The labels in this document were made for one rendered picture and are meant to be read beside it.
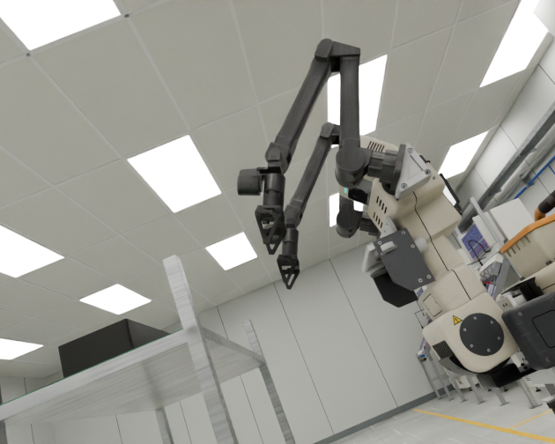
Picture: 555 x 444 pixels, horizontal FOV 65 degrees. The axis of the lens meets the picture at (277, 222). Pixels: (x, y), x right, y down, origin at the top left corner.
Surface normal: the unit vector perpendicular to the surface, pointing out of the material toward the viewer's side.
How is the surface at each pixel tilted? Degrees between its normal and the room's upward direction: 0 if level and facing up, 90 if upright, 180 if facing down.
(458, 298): 90
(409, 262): 90
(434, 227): 90
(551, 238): 92
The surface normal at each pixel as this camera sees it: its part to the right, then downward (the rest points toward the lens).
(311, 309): -0.12, -0.36
